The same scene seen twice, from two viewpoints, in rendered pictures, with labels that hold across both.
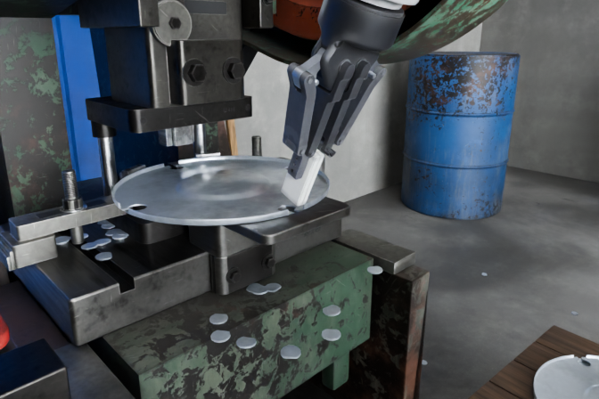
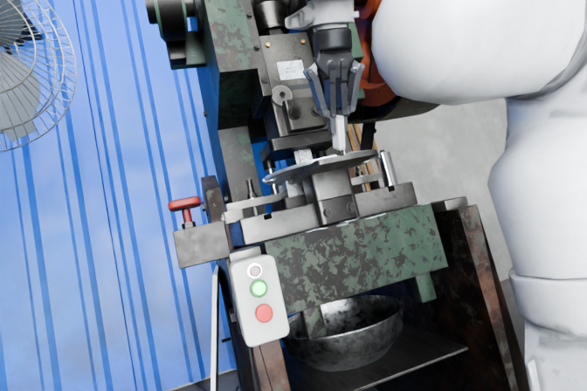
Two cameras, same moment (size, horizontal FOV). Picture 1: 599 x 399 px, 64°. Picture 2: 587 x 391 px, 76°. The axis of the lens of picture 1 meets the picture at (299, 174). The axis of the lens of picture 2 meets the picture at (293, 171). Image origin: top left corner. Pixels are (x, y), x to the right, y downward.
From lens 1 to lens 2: 0.46 m
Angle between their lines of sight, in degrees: 36
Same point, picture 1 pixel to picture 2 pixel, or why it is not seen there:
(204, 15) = (300, 90)
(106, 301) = (257, 222)
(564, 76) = not seen: outside the picture
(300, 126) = (318, 98)
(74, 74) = not seen: hidden behind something
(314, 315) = (384, 235)
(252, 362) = (339, 256)
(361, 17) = (322, 35)
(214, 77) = (306, 114)
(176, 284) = (296, 220)
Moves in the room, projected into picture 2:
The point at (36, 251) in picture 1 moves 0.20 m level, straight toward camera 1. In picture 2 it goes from (233, 216) to (220, 213)
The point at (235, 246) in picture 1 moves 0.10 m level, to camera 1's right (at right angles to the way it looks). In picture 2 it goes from (326, 195) to (367, 184)
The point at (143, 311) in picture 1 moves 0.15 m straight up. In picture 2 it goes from (279, 232) to (264, 168)
